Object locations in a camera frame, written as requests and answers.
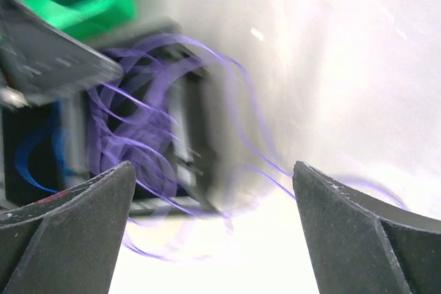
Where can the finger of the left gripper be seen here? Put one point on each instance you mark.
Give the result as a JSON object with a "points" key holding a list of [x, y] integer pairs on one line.
{"points": [[41, 64]]}

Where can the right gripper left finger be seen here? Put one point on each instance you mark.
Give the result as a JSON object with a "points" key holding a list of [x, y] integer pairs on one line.
{"points": [[68, 242]]}

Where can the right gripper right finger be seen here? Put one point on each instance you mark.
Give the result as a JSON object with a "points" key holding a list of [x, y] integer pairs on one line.
{"points": [[360, 244]]}

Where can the black two-compartment tray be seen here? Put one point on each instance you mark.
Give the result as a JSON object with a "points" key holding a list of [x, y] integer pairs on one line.
{"points": [[153, 117]]}

